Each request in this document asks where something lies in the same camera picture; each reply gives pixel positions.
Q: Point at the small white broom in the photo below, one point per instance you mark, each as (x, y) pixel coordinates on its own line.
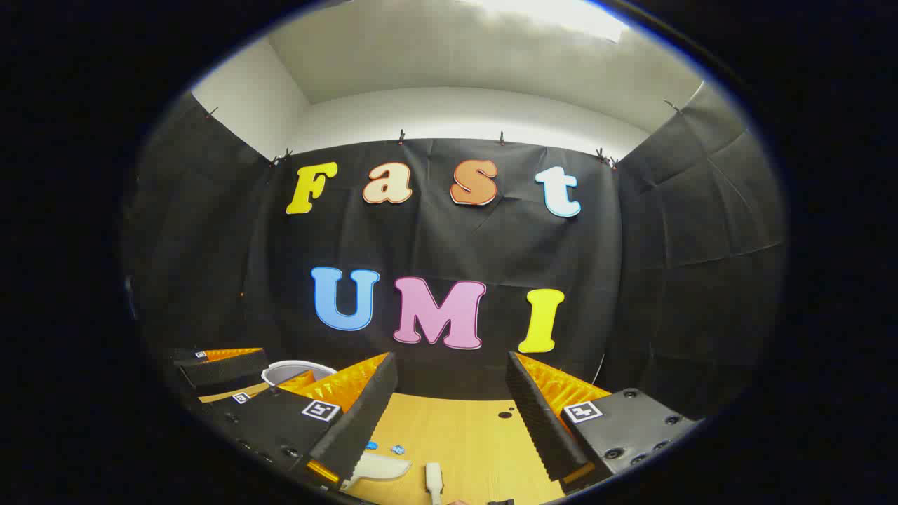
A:
(434, 480)

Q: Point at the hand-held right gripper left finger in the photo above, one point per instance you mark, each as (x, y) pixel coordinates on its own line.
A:
(351, 435)

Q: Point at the white plastic dustpan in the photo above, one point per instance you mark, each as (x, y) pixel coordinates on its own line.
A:
(382, 466)

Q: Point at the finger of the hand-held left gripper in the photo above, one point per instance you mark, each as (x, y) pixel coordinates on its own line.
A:
(263, 395)
(224, 368)

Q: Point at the black backdrop cloth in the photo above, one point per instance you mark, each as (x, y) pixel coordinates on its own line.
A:
(449, 238)

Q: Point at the wooden desktop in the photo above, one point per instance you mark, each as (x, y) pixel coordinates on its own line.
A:
(463, 435)

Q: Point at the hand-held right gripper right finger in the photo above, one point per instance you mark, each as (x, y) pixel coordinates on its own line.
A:
(544, 428)

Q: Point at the white ribbed garbage bin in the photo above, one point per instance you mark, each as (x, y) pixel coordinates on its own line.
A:
(277, 372)

